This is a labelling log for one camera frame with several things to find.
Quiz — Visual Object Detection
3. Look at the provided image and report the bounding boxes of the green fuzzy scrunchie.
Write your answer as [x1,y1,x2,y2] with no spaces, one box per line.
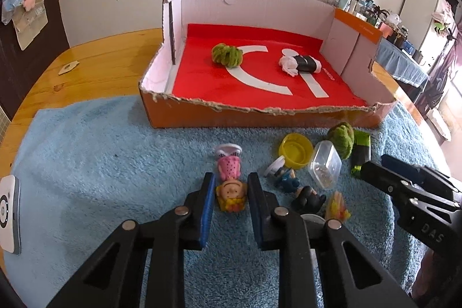
[211,44,243,68]
[328,122,356,160]

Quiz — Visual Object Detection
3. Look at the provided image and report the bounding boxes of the red printed sheet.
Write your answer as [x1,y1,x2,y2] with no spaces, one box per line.
[171,24,369,110]

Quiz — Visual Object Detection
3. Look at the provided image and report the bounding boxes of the green hanging toy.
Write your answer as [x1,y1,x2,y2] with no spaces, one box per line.
[433,10,455,38]

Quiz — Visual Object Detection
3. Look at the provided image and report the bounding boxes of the black suit figurine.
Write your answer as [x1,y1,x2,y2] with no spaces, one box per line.
[290,185,327,225]

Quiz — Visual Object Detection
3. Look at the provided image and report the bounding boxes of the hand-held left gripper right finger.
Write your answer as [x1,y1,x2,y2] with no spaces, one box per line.
[247,171,419,308]

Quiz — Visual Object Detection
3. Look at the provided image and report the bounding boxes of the blue fluffy towel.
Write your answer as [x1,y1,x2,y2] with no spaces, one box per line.
[3,95,450,308]

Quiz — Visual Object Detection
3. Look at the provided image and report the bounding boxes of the blue face mask bag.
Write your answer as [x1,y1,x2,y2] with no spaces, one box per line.
[2,0,27,23]

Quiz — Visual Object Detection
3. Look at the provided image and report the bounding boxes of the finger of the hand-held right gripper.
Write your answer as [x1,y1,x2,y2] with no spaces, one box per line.
[381,154,462,199]
[361,161,462,212]

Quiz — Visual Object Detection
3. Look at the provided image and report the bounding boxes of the pink dress doll figurine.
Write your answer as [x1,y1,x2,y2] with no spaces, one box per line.
[214,145,249,213]

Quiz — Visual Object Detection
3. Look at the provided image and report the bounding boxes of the white and black figure toy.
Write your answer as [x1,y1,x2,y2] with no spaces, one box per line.
[279,55,322,78]

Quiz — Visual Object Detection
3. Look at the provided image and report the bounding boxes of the white electronic device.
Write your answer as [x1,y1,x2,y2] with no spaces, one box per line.
[0,175,21,255]

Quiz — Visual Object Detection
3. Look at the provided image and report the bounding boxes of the clutter of bottles and boxes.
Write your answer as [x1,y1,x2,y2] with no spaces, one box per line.
[334,0,423,63]

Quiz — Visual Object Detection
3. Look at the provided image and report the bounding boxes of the cloth-covered side table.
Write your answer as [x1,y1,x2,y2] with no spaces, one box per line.
[375,37,430,88]

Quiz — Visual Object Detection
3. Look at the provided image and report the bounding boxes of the clear plastic box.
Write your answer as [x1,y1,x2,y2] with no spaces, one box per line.
[307,140,343,190]

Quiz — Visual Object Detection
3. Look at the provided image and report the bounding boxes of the yellow plastic cup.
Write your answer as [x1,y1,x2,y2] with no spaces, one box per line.
[279,133,314,169]

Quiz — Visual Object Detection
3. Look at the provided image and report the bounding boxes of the orange and yellow candy packet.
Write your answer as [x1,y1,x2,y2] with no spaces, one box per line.
[325,191,351,222]

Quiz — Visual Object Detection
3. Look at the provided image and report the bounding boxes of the beige hanging cloth bag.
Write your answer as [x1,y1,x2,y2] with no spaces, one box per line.
[12,0,49,51]

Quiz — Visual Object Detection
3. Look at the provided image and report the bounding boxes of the purple curtain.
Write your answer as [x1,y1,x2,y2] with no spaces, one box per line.
[415,0,462,121]

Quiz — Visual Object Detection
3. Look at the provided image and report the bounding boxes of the white refrigerator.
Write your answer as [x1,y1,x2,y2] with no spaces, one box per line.
[399,0,443,52]

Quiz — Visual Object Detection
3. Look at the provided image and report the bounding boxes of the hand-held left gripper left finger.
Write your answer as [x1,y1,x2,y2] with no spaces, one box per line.
[47,171,217,308]

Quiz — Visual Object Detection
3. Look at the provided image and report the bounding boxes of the blue suit figurine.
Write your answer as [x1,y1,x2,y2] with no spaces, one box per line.
[263,156,302,194]

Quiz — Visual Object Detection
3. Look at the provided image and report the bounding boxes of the green and black snack packet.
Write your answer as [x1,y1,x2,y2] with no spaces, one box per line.
[349,129,372,177]

